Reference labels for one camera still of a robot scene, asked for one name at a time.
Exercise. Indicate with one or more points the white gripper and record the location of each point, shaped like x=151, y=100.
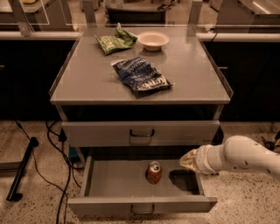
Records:
x=202, y=159

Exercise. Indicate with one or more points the red coke can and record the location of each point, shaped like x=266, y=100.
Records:
x=154, y=172

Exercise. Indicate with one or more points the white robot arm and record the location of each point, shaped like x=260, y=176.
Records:
x=237, y=154

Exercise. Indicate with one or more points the closed top drawer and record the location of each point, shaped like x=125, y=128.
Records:
x=151, y=133

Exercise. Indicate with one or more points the open middle drawer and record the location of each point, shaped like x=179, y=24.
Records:
x=120, y=187

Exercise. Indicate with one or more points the black caster wheel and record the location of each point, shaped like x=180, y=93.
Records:
x=272, y=145

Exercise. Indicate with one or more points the blue chip bag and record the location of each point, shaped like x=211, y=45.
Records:
x=140, y=76

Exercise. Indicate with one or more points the white paper bowl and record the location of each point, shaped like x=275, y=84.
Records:
x=152, y=40

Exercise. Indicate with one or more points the green chip bag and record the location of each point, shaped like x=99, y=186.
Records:
x=122, y=40

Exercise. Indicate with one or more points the black metal floor bar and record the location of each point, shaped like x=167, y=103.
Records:
x=13, y=194

